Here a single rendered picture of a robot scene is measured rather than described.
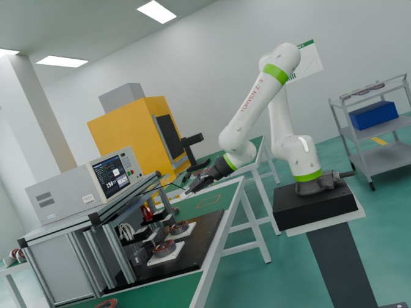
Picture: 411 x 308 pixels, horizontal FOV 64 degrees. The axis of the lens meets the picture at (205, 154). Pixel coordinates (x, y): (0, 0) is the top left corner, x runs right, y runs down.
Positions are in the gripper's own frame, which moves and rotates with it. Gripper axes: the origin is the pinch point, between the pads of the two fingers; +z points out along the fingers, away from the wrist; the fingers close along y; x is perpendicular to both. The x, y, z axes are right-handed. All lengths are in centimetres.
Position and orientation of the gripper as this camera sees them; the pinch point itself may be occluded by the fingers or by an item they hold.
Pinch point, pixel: (186, 194)
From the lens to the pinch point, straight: 158.4
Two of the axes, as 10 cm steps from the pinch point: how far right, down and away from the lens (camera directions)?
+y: -4.2, -2.0, -8.9
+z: -7.8, 5.8, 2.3
